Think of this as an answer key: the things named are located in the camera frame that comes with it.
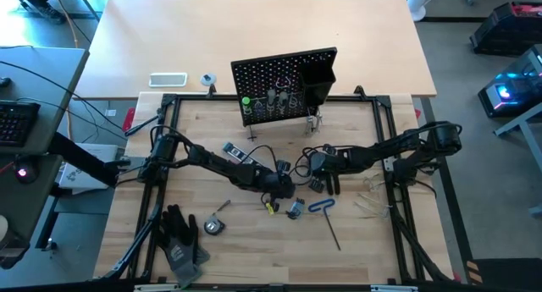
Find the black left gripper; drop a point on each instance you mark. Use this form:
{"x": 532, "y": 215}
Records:
{"x": 277, "y": 184}

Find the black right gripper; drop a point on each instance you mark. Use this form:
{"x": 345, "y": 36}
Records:
{"x": 324, "y": 164}

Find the black torpedo level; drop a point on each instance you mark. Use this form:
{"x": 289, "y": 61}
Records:
{"x": 235, "y": 152}

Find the black tape measure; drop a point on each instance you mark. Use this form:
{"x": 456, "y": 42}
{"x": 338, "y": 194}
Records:
{"x": 214, "y": 227}

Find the slim black screwdriver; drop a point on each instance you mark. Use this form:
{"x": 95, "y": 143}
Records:
{"x": 283, "y": 98}

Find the grey black screwdriver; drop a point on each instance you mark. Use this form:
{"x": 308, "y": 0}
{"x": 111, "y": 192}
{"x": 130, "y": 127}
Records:
{"x": 271, "y": 96}

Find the green black screwdriver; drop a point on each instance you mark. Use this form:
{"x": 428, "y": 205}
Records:
{"x": 246, "y": 101}

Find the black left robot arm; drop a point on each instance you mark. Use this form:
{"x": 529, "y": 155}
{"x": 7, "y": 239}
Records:
{"x": 211, "y": 161}

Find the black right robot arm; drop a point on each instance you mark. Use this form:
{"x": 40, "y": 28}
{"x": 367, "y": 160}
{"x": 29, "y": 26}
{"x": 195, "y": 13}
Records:
{"x": 402, "y": 150}

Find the metal screwdriver holder rack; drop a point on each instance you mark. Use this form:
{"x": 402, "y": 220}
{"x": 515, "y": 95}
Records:
{"x": 296, "y": 100}

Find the black grey work glove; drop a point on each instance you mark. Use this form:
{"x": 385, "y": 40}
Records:
{"x": 182, "y": 245}

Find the black pegboard bin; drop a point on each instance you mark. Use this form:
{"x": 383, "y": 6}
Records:
{"x": 317, "y": 82}

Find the black metal pegboard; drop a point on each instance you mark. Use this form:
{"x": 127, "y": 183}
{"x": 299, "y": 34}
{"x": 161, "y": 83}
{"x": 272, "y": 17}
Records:
{"x": 262, "y": 72}

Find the grey round puck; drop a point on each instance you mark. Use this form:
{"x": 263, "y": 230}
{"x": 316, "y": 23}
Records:
{"x": 208, "y": 79}

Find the light wood desk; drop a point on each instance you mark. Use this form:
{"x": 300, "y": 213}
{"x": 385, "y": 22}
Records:
{"x": 296, "y": 25}

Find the white rectangular tray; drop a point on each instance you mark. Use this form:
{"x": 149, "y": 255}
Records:
{"x": 168, "y": 79}

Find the red plastic tag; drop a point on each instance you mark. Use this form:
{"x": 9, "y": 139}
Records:
{"x": 128, "y": 119}

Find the RGB lit computer case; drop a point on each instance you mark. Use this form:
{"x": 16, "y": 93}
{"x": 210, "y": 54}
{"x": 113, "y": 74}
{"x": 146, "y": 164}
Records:
{"x": 508, "y": 93}

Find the white fan base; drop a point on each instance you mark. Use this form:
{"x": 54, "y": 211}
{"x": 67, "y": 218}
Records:
{"x": 423, "y": 4}

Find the white printed box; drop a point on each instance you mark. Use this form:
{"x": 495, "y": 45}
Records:
{"x": 72, "y": 176}

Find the grey metal table leg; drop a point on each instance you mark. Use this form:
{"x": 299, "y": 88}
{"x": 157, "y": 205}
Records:
{"x": 529, "y": 135}

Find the black red equipment case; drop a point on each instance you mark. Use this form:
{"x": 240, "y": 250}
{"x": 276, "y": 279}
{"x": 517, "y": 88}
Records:
{"x": 508, "y": 27}

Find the black computer mouse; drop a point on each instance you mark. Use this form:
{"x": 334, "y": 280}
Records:
{"x": 24, "y": 172}

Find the black smartphone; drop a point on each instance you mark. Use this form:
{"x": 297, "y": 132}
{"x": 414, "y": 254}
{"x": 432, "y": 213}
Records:
{"x": 12, "y": 251}

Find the grey desk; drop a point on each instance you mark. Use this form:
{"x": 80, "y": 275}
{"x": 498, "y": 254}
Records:
{"x": 38, "y": 72}

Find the black keyboard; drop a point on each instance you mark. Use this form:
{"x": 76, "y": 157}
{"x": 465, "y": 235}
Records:
{"x": 14, "y": 122}

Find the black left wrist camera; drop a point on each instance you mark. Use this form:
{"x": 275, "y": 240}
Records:
{"x": 283, "y": 166}

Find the black upright post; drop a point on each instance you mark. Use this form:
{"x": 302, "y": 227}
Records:
{"x": 84, "y": 161}

